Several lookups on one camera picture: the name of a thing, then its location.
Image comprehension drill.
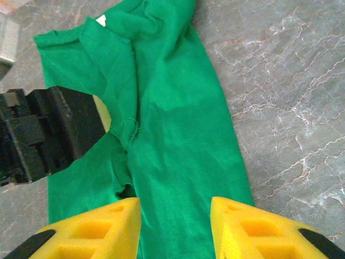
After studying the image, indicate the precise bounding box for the green t-shirt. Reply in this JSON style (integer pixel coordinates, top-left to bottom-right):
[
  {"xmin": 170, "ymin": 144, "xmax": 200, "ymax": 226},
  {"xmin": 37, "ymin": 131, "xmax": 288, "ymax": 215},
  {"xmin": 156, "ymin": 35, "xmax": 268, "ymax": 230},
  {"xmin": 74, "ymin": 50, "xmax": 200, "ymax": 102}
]
[{"xmin": 32, "ymin": 0, "xmax": 256, "ymax": 259}]

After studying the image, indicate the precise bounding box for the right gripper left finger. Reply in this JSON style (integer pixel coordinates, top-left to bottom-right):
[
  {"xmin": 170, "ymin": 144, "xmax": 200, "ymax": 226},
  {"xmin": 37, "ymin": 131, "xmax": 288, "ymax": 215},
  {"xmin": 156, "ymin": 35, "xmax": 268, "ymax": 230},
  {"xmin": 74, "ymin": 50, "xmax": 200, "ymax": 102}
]
[{"xmin": 2, "ymin": 196, "xmax": 143, "ymax": 259}]

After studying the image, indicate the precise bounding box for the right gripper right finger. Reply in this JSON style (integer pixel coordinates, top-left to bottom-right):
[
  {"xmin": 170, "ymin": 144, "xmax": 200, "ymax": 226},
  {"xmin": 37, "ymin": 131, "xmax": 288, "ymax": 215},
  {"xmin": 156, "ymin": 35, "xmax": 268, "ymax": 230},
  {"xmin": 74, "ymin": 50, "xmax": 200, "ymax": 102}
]
[{"xmin": 210, "ymin": 196, "xmax": 345, "ymax": 259}]

